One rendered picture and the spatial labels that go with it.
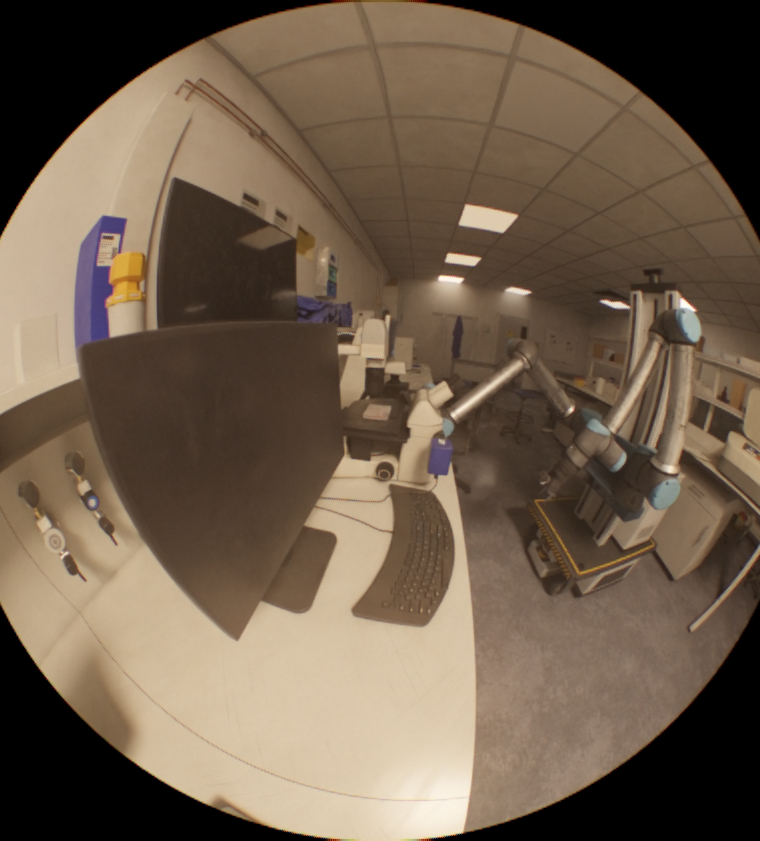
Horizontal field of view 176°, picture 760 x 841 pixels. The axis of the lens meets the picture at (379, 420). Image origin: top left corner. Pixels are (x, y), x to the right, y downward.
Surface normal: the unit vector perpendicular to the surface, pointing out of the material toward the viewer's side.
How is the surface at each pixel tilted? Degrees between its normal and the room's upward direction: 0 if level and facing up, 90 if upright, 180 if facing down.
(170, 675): 0
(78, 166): 90
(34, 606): 90
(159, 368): 86
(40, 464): 90
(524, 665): 0
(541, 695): 0
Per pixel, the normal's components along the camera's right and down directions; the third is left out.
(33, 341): 1.00, 0.05
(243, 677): 0.05, -0.93
